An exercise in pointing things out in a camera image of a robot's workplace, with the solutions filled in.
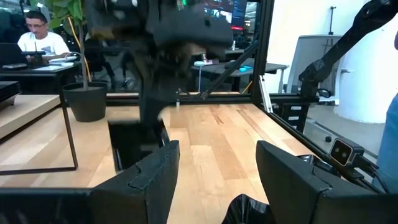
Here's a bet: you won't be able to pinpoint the computer monitor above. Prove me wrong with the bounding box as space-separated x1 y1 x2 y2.
203 0 249 32

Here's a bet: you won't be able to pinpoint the grey office desk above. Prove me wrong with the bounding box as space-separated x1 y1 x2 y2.
190 63 289 94

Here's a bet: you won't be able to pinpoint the black office desk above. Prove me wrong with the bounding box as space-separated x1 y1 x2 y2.
0 63 83 96

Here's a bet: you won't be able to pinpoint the black laptop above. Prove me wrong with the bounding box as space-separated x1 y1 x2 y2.
0 42 29 66

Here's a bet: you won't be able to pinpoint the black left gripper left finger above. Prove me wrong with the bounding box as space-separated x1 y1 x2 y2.
90 139 181 224

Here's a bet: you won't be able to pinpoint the wooden shelf with black legs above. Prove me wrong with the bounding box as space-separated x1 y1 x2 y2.
0 74 78 177

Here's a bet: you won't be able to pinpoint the green plant in black pot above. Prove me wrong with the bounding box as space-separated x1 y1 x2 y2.
29 0 109 123

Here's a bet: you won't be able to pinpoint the small black table camera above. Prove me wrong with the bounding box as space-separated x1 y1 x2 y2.
328 138 365 169

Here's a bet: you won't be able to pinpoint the black wavy square plate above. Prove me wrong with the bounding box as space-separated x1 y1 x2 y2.
221 193 276 224

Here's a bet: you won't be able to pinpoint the black camera cable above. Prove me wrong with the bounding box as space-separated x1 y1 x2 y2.
354 157 389 194

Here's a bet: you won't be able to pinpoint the white papers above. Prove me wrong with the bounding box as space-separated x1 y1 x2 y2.
32 57 78 72

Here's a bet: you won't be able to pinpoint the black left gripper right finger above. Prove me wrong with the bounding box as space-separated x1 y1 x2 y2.
255 139 331 224

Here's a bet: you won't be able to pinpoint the black phone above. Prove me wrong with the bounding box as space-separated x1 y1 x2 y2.
2 63 29 71

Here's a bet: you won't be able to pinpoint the grey office chair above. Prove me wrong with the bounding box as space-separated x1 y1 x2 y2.
283 34 345 105

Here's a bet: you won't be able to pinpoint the person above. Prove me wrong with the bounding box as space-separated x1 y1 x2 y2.
17 10 71 62
371 93 398 194

